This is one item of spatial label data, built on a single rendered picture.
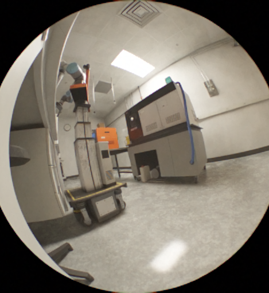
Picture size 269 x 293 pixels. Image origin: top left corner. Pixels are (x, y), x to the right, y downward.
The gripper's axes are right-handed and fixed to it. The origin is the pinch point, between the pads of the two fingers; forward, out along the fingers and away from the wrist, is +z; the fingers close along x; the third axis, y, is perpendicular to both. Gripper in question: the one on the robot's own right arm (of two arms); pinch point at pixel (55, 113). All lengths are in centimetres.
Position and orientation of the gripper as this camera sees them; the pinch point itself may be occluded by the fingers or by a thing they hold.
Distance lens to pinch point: 156.3
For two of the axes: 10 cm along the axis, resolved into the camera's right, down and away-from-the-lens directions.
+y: 9.7, 2.2, 1.0
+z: -1.9, 9.4, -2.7
